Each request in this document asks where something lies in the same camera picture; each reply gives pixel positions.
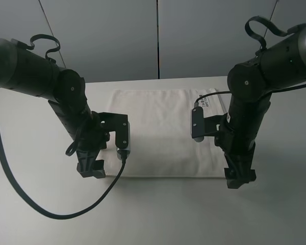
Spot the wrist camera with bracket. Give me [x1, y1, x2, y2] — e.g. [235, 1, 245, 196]
[191, 106, 226, 143]
[99, 112, 131, 160]

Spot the black left camera cable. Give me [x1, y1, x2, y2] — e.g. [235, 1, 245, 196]
[0, 84, 128, 219]

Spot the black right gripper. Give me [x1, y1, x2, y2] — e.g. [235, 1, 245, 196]
[215, 125, 257, 189]

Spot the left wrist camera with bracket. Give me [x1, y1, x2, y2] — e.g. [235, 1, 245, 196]
[99, 112, 131, 160]

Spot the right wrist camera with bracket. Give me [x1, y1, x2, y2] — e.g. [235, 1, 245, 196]
[191, 106, 226, 143]

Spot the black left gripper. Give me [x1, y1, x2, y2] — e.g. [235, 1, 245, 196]
[74, 112, 110, 178]

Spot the white terry towel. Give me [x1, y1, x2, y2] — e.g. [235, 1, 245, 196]
[107, 88, 227, 178]

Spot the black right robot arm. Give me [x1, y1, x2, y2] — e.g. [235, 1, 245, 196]
[215, 16, 306, 189]

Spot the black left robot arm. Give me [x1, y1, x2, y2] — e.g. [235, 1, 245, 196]
[0, 39, 109, 179]

